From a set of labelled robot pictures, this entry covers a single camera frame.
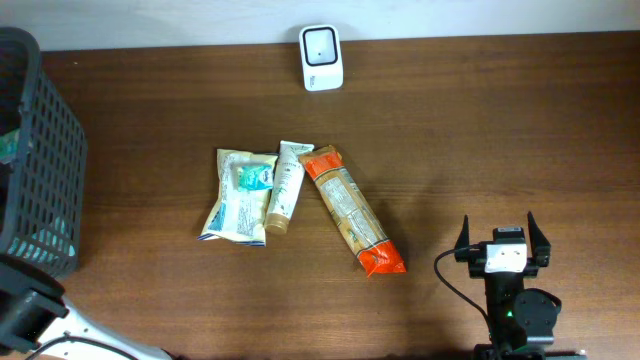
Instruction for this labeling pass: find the dark grey plastic basket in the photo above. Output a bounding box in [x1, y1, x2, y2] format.
[1, 27, 88, 279]

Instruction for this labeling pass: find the teal Kleenex tissue pack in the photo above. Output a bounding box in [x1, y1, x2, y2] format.
[236, 163, 274, 192]

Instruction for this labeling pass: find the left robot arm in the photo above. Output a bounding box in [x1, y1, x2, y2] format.
[1, 255, 173, 360]

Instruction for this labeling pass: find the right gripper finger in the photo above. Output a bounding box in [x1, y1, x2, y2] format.
[527, 211, 551, 263]
[454, 215, 470, 250]

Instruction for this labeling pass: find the white barcode scanner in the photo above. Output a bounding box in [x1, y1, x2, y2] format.
[298, 24, 344, 92]

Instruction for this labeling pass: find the white cream tube gold cap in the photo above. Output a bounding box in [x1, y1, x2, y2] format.
[265, 140, 314, 235]

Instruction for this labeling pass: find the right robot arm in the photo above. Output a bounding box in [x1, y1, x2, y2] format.
[454, 213, 587, 360]

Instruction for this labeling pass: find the beige snack bag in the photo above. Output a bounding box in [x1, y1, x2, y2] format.
[198, 149, 278, 247]

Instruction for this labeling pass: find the left black cable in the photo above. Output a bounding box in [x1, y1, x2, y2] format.
[24, 335, 141, 360]

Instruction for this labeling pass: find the orange noodle packet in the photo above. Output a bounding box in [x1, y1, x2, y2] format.
[298, 145, 406, 276]

